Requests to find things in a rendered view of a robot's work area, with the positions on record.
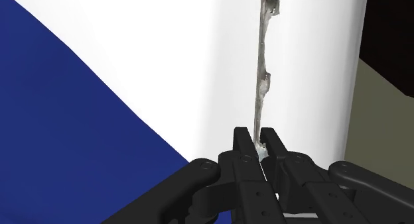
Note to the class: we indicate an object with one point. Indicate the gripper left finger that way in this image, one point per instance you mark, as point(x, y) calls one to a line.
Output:
point(245, 171)

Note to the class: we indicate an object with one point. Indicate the thin grey object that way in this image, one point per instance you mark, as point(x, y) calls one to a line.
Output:
point(260, 87)

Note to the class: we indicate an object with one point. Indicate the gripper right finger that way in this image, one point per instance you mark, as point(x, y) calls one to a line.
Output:
point(300, 184)

